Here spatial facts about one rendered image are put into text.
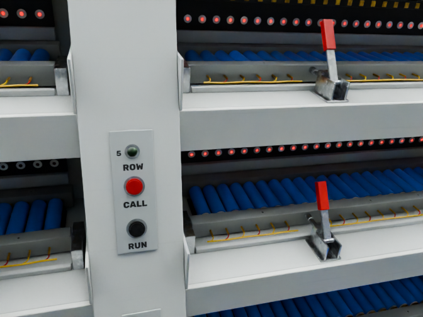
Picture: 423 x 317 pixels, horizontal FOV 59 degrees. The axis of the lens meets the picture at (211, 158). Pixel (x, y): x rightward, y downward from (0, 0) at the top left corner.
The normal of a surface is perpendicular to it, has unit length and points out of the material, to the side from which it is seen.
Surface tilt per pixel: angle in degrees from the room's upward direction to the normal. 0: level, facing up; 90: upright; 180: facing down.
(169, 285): 90
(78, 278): 19
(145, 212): 90
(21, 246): 109
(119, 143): 90
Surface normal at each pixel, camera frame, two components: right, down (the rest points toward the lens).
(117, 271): 0.26, 0.18
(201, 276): 0.07, -0.87
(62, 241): 0.29, 0.48
